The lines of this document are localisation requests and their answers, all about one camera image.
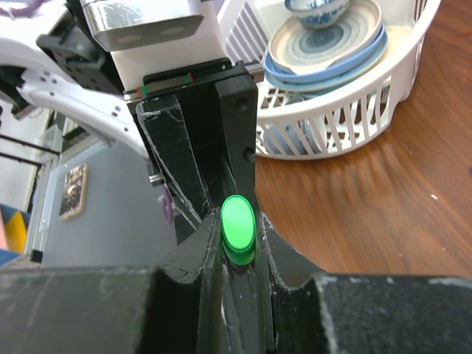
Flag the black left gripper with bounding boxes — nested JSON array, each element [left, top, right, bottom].
[[127, 58, 257, 229]]

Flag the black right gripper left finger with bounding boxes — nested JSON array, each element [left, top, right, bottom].
[[1, 213, 221, 353]]

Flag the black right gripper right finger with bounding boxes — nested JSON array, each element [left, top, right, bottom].
[[260, 215, 471, 353]]

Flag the black green highlighter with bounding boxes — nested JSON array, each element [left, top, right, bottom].
[[221, 258, 266, 353]]

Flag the green highlighter cap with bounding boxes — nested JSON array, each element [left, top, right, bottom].
[[221, 195, 256, 266]]

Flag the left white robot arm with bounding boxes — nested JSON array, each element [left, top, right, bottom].
[[1, 1, 258, 224]]

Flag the white plastic basket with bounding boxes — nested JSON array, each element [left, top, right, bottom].
[[216, 0, 443, 161]]

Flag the grey ceramic mug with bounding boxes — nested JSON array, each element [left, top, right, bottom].
[[263, 120, 322, 155]]

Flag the stacked ceramic plates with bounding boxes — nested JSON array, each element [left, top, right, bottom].
[[263, 1, 389, 92]]

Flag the small picture card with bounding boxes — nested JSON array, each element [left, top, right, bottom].
[[59, 163, 89, 221]]

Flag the blue white ceramic bowl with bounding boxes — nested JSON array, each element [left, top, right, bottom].
[[284, 0, 351, 28]]

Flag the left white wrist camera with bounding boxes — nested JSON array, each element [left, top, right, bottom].
[[79, 1, 225, 91]]

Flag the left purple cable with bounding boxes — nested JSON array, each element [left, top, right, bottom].
[[158, 184, 174, 224]]

